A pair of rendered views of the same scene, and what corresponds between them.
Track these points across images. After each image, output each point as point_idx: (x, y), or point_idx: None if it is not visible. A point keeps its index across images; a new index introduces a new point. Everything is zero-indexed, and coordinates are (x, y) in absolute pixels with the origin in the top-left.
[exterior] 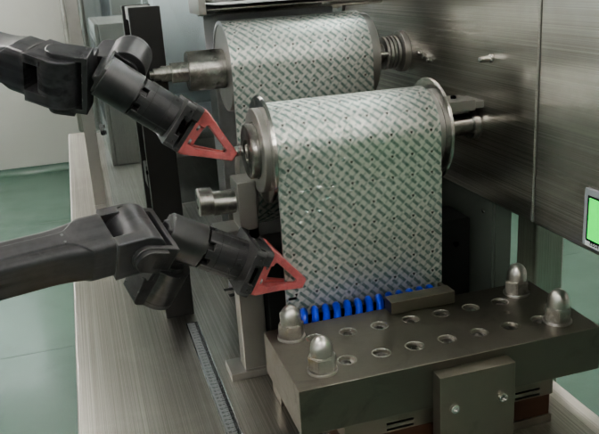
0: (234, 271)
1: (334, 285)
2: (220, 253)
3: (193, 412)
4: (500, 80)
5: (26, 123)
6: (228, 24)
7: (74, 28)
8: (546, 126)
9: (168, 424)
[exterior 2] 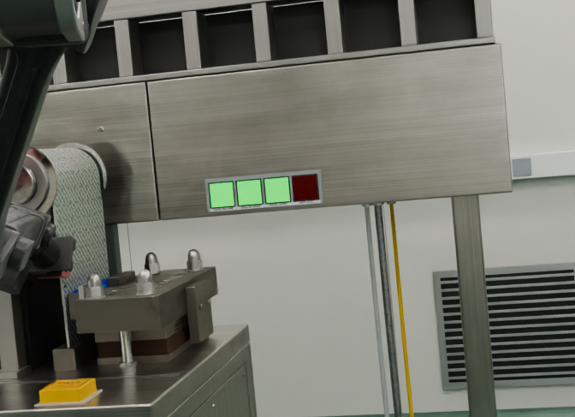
0: (56, 256)
1: (77, 277)
2: (51, 241)
3: (31, 386)
4: (112, 140)
5: None
6: None
7: None
8: (163, 157)
9: (30, 391)
